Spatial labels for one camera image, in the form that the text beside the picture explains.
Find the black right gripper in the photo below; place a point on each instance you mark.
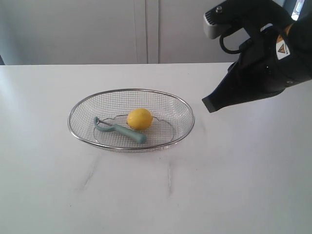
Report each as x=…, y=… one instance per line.
x=282, y=59

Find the yellow lemon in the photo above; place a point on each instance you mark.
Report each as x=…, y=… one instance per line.
x=139, y=119

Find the teal handled vegetable peeler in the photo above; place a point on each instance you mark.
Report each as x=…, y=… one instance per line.
x=122, y=131

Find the white cabinet doors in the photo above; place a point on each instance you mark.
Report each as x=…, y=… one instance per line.
x=106, y=32

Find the oval wire mesh basket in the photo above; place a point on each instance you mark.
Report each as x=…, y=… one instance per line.
x=173, y=119

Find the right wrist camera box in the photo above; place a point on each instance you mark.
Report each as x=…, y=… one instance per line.
x=248, y=14

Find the window with dark frame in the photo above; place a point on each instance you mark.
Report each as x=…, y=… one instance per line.
x=294, y=8

